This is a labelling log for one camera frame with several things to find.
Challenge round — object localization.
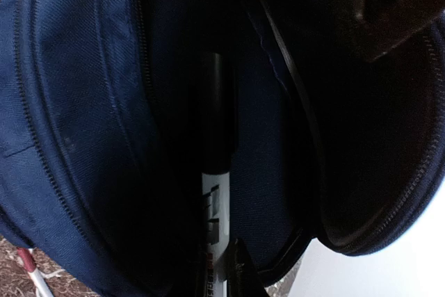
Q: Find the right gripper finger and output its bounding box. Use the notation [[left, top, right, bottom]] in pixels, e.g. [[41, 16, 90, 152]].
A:
[[227, 239, 266, 297]]

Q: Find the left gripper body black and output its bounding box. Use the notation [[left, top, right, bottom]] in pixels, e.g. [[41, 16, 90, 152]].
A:
[[352, 0, 444, 61]]

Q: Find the black capped white marker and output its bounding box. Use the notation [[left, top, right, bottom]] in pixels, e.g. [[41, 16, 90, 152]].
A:
[[197, 52, 235, 296]]

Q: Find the red capped white marker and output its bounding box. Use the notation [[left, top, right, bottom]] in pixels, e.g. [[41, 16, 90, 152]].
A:
[[17, 248, 54, 297]]

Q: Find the navy blue student backpack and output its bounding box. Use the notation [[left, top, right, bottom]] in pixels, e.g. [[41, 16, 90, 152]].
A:
[[1, 0, 444, 296]]

